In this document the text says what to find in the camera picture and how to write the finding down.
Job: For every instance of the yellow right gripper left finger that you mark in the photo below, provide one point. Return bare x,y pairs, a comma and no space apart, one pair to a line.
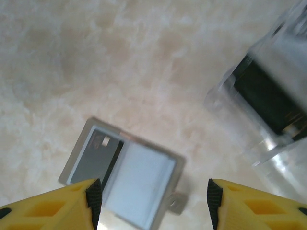
48,210

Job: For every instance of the dark grey credit card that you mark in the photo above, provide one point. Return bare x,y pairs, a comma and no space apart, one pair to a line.
93,160

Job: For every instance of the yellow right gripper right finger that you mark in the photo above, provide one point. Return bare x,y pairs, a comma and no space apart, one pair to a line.
259,213

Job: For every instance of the clear acrylic card stand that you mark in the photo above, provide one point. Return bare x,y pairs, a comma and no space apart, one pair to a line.
263,148

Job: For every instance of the black credit card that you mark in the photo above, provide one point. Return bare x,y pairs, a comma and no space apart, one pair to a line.
263,95

